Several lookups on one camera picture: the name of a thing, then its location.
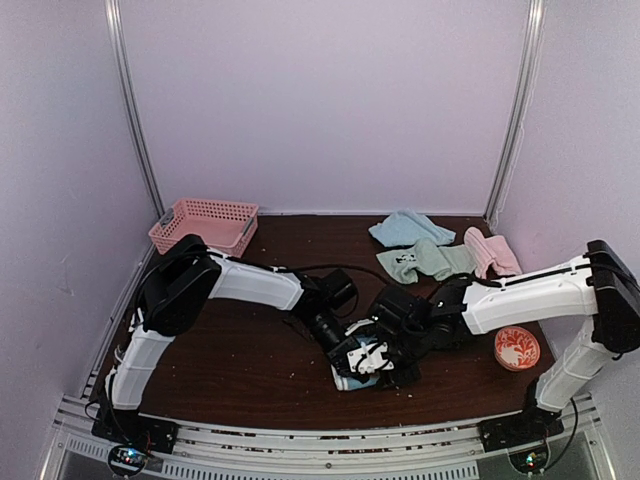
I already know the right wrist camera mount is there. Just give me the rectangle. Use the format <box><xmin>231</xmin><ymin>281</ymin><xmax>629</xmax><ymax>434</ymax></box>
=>
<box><xmin>347</xmin><ymin>342</ymin><xmax>395</xmax><ymax>375</ymax></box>

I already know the pink perforated plastic basket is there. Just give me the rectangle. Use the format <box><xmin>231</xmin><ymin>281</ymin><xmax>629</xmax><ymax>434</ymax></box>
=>
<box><xmin>148</xmin><ymin>198</ymin><xmax>259</xmax><ymax>257</ymax></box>

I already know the pale green terry towel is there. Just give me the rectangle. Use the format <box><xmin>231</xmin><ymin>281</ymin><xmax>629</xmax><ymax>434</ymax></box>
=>
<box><xmin>376</xmin><ymin>239</ymin><xmax>476</xmax><ymax>285</ymax></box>

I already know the blue polka dot striped towel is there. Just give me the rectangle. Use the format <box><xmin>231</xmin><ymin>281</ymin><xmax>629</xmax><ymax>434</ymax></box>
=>
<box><xmin>331</xmin><ymin>335</ymin><xmax>380</xmax><ymax>392</ymax></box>

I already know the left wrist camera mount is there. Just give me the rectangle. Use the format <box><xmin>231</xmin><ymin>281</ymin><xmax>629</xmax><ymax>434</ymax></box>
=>
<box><xmin>345</xmin><ymin>319</ymin><xmax>373</xmax><ymax>336</ymax></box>

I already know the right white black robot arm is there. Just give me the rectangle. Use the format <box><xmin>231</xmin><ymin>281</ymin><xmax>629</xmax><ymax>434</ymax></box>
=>
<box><xmin>370</xmin><ymin>240</ymin><xmax>639</xmax><ymax>442</ymax></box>

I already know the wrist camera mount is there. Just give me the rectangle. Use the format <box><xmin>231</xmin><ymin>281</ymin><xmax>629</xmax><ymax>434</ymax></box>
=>
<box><xmin>347</xmin><ymin>342</ymin><xmax>395</xmax><ymax>375</ymax></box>
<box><xmin>345</xmin><ymin>319</ymin><xmax>373</xmax><ymax>336</ymax></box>

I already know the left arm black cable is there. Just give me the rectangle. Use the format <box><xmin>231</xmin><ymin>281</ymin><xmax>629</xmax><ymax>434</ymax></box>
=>
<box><xmin>272</xmin><ymin>263</ymin><xmax>389</xmax><ymax>296</ymax></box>

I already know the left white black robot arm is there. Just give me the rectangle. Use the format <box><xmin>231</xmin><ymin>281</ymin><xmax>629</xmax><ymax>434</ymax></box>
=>
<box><xmin>99</xmin><ymin>234</ymin><xmax>361</xmax><ymax>444</ymax></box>

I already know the front aluminium rail base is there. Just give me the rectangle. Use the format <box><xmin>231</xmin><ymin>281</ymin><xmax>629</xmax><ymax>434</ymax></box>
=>
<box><xmin>36</xmin><ymin>394</ymin><xmax>621</xmax><ymax>479</ymax></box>

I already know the light blue terry towel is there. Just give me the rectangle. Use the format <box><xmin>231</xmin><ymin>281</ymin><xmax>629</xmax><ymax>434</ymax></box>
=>
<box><xmin>368</xmin><ymin>210</ymin><xmax>456</xmax><ymax>248</ymax></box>

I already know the aluminium frame post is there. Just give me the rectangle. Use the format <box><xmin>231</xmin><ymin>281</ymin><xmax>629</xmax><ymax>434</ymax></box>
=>
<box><xmin>483</xmin><ymin>0</ymin><xmax>546</xmax><ymax>230</ymax></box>
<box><xmin>104</xmin><ymin>0</ymin><xmax>165</xmax><ymax>218</ymax></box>

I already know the left aluminium frame post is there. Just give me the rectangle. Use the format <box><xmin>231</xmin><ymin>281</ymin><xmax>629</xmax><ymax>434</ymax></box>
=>
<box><xmin>104</xmin><ymin>0</ymin><xmax>165</xmax><ymax>218</ymax></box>

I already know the right aluminium frame post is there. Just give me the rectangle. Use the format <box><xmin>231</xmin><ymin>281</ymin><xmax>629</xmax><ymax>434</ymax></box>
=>
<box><xmin>483</xmin><ymin>0</ymin><xmax>546</xmax><ymax>230</ymax></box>

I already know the pink cloth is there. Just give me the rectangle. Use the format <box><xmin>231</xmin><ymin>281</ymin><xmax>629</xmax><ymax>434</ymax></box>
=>
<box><xmin>463</xmin><ymin>227</ymin><xmax>522</xmax><ymax>279</ymax></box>

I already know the orange patterned ceramic bowl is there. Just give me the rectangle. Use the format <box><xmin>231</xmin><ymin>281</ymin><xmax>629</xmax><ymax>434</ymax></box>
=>
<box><xmin>494</xmin><ymin>326</ymin><xmax>541</xmax><ymax>372</ymax></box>

